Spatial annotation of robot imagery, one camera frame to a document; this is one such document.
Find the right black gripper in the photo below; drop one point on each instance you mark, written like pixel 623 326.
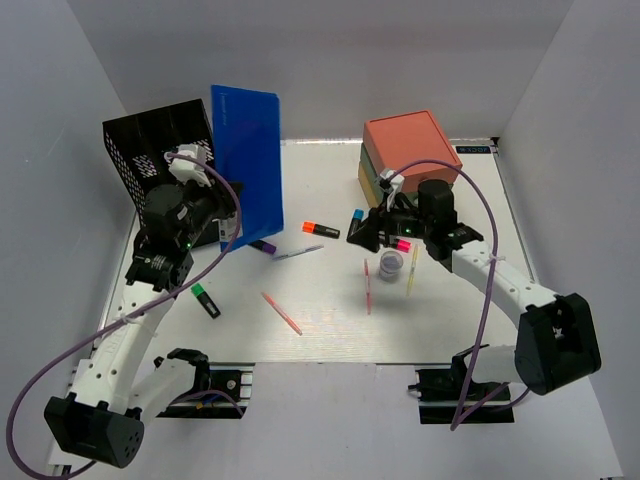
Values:
pixel 368 236

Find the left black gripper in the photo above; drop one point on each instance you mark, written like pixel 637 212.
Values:
pixel 226 205

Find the blue cap black highlighter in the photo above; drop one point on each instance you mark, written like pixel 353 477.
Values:
pixel 355 222

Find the small clear glitter jar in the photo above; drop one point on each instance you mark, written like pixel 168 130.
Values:
pixel 390 266

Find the green drawer box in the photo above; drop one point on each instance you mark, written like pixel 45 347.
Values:
pixel 367 164

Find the purple cap black highlighter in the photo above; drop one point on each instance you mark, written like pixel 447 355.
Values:
pixel 264 246

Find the green cap black highlighter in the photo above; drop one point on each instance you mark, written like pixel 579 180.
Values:
pixel 205 301

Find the blue plastic folder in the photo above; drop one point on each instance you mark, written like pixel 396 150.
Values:
pixel 246 136

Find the salmon top drawer box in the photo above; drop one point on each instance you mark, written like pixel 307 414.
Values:
pixel 392 142

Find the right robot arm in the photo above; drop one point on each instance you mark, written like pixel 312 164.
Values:
pixel 556 340

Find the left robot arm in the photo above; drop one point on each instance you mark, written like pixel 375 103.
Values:
pixel 103 417

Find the pink cap black highlighter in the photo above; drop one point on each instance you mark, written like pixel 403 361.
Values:
pixel 401 245

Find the yellow bottom drawer box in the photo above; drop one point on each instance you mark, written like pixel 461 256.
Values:
pixel 372 192

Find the blue thin pen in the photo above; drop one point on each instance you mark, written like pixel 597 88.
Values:
pixel 297 252

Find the yellow thin pen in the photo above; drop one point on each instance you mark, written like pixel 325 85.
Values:
pixel 412 269

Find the orange cap black highlighter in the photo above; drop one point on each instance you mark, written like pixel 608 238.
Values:
pixel 320 230

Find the pink thin pen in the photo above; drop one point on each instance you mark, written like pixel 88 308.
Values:
pixel 367 287

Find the black mesh file organizer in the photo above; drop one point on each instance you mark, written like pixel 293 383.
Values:
pixel 137 145

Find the orange thin pen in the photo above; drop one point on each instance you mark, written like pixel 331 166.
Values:
pixel 283 315

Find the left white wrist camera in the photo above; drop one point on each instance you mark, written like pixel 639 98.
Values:
pixel 186 164

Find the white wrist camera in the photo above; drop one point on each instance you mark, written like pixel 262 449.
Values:
pixel 391 182
pixel 186 164

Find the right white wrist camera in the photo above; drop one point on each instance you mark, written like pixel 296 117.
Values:
pixel 391 182

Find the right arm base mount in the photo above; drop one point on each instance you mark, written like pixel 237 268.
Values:
pixel 437 388

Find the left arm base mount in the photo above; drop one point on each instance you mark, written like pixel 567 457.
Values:
pixel 219 391

